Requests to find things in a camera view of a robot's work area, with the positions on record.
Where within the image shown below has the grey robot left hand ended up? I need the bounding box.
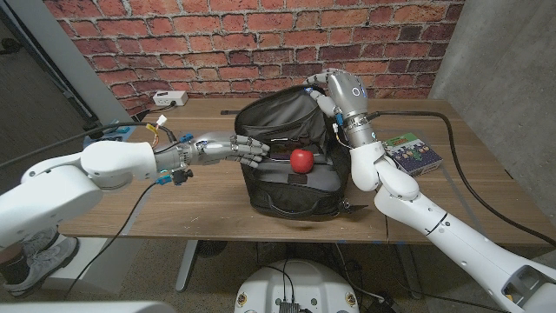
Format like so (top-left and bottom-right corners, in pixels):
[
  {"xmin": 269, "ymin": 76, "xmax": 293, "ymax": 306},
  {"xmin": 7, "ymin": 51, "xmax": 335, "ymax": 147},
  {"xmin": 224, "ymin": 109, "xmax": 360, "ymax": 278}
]
[{"xmin": 184, "ymin": 131, "xmax": 271, "ymax": 170}]

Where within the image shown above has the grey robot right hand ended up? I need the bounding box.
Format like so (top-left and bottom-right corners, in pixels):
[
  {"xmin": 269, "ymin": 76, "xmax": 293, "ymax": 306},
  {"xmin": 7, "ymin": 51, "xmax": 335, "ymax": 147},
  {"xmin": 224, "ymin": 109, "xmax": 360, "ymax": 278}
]
[{"xmin": 302, "ymin": 69, "xmax": 377, "ymax": 149}]

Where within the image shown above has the black backpack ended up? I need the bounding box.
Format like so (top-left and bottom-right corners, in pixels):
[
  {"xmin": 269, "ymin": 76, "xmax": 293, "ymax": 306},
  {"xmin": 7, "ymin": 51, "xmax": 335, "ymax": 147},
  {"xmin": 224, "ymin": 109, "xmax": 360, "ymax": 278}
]
[{"xmin": 234, "ymin": 84, "xmax": 369, "ymax": 220}]

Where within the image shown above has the white power strip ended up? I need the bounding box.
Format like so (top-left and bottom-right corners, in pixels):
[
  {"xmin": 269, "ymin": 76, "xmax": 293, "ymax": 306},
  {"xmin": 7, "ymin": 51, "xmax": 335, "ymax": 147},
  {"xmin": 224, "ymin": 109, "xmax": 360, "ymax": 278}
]
[{"xmin": 152, "ymin": 90, "xmax": 189, "ymax": 108}]

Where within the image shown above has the green purple card game box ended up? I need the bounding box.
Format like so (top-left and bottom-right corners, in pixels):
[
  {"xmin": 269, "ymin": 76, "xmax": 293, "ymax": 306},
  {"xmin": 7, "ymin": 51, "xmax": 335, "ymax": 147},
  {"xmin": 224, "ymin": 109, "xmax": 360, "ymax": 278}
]
[{"xmin": 381, "ymin": 132, "xmax": 444, "ymax": 177}]

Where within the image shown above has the black floor fan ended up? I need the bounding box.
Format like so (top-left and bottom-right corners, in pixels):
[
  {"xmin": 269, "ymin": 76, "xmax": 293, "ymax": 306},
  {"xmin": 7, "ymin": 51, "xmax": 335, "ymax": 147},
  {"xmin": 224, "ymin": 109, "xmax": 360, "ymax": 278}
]
[{"xmin": 195, "ymin": 240, "xmax": 228, "ymax": 259}]

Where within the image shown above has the teal plastic tool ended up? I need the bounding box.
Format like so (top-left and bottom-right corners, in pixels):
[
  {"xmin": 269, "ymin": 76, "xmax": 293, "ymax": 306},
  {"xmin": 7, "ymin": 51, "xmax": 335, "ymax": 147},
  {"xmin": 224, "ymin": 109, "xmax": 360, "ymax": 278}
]
[{"xmin": 103, "ymin": 119, "xmax": 130, "ymax": 135}]

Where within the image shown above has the red brick printed backdrop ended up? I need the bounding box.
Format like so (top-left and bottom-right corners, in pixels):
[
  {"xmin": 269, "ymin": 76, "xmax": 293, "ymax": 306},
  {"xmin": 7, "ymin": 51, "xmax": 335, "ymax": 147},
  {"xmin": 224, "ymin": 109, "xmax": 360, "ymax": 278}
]
[{"xmin": 43, "ymin": 0, "xmax": 466, "ymax": 117}]

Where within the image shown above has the blue round stool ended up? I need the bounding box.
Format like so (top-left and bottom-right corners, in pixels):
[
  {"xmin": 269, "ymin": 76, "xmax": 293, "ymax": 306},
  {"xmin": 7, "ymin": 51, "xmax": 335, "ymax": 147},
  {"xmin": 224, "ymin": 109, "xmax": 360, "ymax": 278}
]
[{"xmin": 82, "ymin": 125, "xmax": 136, "ymax": 144}]

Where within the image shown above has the grey metal table leg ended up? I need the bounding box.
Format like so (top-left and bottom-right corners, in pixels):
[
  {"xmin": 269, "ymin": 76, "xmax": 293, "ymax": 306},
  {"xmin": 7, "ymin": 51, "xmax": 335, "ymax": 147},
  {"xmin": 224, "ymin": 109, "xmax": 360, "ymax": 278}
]
[
  {"xmin": 175, "ymin": 239, "xmax": 199, "ymax": 292},
  {"xmin": 394, "ymin": 243, "xmax": 423, "ymax": 300}
]

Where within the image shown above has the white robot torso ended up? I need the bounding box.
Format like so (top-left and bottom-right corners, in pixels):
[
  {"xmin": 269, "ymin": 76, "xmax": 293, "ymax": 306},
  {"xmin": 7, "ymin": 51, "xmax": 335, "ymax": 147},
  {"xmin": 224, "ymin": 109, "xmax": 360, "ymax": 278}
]
[{"xmin": 233, "ymin": 259, "xmax": 361, "ymax": 313}]

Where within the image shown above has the grey sneaker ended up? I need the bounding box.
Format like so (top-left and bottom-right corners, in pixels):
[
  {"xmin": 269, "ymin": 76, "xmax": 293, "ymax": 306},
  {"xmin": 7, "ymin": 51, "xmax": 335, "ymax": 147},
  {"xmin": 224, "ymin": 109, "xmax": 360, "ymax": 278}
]
[
  {"xmin": 3, "ymin": 236, "xmax": 80, "ymax": 298},
  {"xmin": 21, "ymin": 225, "xmax": 60, "ymax": 257}
]

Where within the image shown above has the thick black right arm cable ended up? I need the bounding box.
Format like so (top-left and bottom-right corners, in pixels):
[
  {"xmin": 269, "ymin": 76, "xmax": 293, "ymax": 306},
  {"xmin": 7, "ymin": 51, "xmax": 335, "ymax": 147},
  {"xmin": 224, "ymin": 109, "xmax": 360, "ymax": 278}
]
[{"xmin": 367, "ymin": 110, "xmax": 556, "ymax": 248}]

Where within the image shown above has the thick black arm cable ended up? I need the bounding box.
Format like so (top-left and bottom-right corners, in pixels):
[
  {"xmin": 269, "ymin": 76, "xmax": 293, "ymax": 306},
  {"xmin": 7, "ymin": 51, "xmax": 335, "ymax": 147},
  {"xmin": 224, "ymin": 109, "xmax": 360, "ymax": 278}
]
[
  {"xmin": 0, "ymin": 121, "xmax": 177, "ymax": 170},
  {"xmin": 367, "ymin": 110, "xmax": 556, "ymax": 248}
]

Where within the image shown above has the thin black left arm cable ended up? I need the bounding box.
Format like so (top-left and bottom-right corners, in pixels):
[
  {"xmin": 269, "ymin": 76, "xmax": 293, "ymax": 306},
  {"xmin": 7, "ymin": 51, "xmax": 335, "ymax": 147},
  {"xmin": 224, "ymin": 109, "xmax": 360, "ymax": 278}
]
[{"xmin": 63, "ymin": 182, "xmax": 158, "ymax": 300}]

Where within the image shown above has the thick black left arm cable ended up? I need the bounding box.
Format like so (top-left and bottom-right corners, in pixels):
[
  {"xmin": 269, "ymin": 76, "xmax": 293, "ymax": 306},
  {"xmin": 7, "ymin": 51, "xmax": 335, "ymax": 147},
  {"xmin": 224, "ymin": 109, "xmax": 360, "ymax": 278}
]
[{"xmin": 0, "ymin": 121, "xmax": 177, "ymax": 170}]

